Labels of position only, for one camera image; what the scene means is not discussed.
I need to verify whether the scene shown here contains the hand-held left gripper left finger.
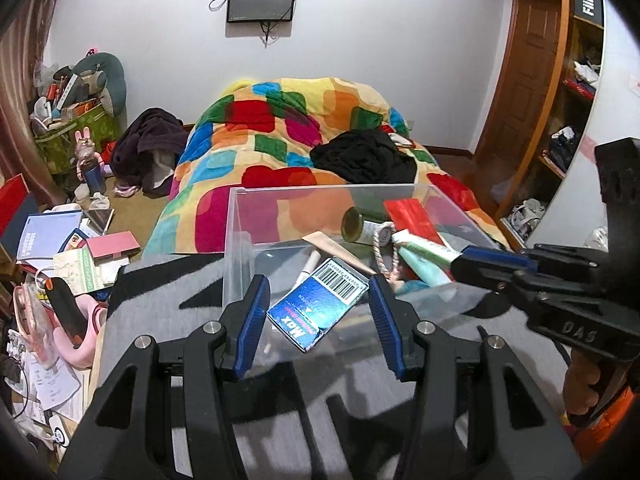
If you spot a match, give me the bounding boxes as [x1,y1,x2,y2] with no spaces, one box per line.
[57,274,271,480]

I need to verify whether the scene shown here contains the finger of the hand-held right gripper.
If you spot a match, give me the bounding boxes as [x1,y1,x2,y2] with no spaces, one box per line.
[450,245,540,286]
[492,270,543,308]

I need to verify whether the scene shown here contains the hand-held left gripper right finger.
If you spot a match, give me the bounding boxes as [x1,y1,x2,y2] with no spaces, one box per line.
[367,274,583,480]

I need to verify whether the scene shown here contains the blue barcode box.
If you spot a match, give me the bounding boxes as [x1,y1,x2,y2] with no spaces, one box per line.
[266,257,370,353]

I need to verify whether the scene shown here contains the twisted beige cord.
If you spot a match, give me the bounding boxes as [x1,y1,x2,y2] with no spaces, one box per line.
[372,242,401,281]

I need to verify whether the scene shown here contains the white tube green print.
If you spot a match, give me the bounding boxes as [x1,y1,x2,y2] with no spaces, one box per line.
[392,230,461,261]

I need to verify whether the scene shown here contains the slim white stick tube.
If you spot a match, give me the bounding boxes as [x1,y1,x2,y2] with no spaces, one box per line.
[297,250,321,286]

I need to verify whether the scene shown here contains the pink cosmetic tube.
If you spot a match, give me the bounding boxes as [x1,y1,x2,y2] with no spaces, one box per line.
[301,231,376,276]

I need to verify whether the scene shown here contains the red rectangular box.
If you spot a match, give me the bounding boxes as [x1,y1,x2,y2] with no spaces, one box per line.
[383,198,443,241]

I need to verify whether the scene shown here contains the dark green bottle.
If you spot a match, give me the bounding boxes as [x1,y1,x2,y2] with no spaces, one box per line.
[341,206,396,246]

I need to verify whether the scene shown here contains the clear plastic storage bin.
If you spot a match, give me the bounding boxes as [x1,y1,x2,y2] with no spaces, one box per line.
[222,183,501,356]

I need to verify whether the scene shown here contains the person's right forearm orange sleeve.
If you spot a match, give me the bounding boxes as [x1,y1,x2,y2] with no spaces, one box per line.
[570,375,631,461]

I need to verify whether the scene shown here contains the person's right hand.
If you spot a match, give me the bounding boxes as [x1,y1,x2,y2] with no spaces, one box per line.
[562,352,601,426]

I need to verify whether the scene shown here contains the white sneakers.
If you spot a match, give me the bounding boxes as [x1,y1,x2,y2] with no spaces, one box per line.
[507,199,546,231]

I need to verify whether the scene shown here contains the grey black patterned blanket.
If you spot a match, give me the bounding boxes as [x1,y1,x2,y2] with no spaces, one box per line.
[90,252,571,480]

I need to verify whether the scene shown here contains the pink flat box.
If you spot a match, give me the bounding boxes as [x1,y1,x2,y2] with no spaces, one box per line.
[87,231,141,261]

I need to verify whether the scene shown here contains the black garment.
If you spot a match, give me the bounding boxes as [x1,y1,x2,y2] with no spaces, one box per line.
[310,130,418,184]

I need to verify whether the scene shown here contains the wooden shelf unit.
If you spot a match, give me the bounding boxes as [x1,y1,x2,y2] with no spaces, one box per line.
[495,0,606,241]

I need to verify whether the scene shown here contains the pink and black device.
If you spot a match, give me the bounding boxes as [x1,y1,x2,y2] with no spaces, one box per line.
[55,295,108,368]

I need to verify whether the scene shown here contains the cream green book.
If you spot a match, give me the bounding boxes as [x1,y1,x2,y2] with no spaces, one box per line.
[52,249,106,293]

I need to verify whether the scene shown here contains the silver tablet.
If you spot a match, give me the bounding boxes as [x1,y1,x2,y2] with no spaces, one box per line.
[82,208,115,235]

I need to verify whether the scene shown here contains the colourful patchwork blanket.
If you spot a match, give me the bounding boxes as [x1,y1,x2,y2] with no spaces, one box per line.
[145,77,506,256]

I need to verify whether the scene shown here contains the wooden door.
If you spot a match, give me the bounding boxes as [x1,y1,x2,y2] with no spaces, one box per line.
[472,0,568,153]

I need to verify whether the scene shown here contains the dark purple clothes pile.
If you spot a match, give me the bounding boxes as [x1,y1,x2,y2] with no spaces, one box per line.
[110,107,188,196]

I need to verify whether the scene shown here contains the pile of white papers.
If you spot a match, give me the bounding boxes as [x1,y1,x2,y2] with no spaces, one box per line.
[15,355,83,421]

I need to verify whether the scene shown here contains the white wardrobe panel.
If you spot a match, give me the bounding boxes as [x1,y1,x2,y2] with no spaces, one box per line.
[525,5,640,251]

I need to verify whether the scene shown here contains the clear pink pouch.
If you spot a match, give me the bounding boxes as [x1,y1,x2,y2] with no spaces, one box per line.
[14,285,56,361]

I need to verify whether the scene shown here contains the pale blue book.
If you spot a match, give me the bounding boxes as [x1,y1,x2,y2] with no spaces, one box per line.
[17,211,82,261]

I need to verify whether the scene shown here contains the pink rabbit toy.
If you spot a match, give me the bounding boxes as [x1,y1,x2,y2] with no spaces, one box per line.
[74,126,108,193]

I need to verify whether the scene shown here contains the green basket with clutter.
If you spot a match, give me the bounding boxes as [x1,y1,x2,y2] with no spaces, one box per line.
[34,102,121,173]

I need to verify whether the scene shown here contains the red flat box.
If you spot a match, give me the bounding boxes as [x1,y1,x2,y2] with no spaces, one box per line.
[0,174,30,233]

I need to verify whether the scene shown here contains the black box white print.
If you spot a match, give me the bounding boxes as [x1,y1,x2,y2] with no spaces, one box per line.
[573,0,606,28]

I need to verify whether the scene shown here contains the grey-green neck pillow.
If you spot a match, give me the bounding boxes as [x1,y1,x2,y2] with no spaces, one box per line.
[72,52,127,116]

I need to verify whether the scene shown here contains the brown curtain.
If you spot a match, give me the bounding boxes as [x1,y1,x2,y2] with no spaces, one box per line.
[0,0,61,196]

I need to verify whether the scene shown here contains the black orange handle tool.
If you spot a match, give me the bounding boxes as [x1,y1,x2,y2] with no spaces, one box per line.
[45,277,91,348]

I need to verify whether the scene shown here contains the wall-mounted framed screen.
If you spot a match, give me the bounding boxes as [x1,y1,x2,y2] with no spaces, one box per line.
[226,0,297,23]

